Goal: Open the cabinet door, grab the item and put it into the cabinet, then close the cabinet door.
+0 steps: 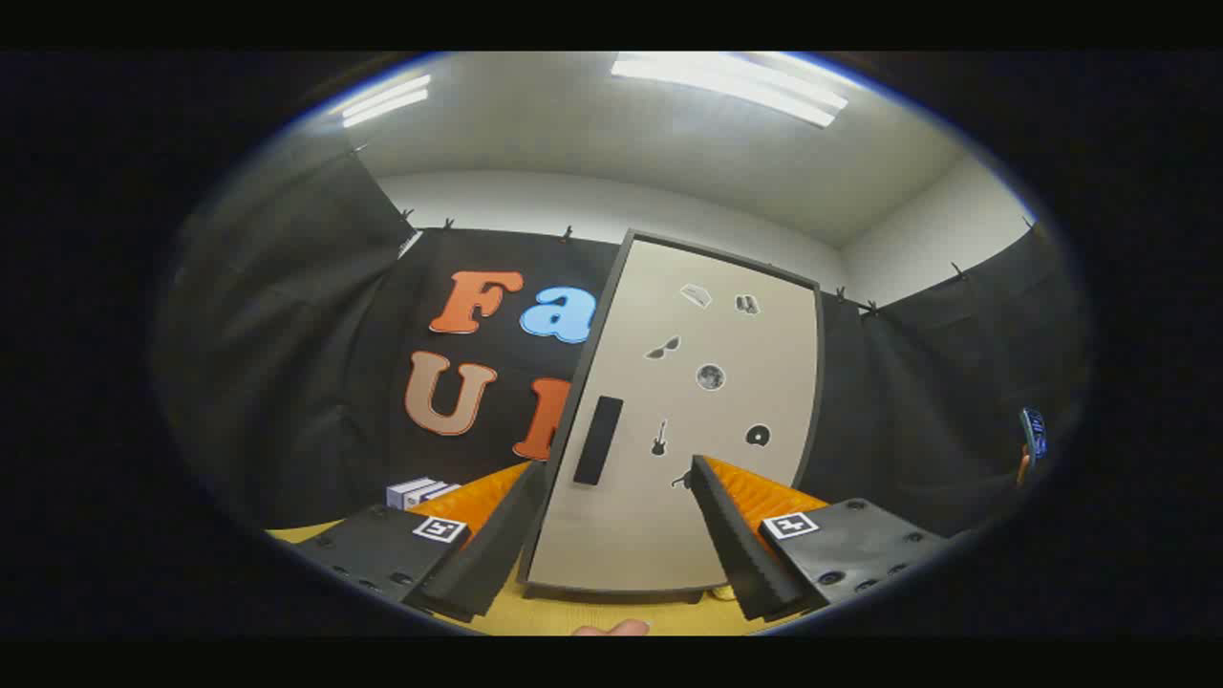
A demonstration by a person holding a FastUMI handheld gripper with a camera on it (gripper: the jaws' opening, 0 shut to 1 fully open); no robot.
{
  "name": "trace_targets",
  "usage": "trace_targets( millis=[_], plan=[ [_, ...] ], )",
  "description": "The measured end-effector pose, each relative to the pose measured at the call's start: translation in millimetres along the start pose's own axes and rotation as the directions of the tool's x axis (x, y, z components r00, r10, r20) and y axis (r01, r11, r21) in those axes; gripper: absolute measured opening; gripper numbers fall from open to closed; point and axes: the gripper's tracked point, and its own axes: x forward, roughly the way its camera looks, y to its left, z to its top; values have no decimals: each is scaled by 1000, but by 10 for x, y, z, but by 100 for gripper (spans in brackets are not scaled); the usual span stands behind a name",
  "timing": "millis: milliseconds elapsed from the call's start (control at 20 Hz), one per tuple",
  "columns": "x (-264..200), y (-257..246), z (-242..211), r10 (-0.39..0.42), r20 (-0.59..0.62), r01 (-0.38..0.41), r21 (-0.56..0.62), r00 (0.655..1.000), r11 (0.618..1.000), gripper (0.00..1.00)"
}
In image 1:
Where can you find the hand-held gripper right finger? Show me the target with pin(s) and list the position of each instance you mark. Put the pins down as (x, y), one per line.
(740, 554)

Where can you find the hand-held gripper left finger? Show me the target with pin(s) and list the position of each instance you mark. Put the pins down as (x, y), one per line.
(497, 559)

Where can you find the yellow plush toy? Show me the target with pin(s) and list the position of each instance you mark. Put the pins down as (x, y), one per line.
(723, 593)

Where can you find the white-spined book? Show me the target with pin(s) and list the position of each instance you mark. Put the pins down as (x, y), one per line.
(441, 490)

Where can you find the dark grey cabinet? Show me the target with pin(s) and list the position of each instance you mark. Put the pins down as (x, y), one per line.
(621, 593)

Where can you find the black backdrop cloth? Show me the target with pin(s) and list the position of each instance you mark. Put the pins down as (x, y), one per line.
(287, 382)

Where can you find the smartphone with lit screen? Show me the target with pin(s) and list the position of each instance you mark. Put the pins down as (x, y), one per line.
(1033, 435)

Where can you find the long ceiling light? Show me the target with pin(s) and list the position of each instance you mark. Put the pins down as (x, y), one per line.
(387, 100)
(726, 84)

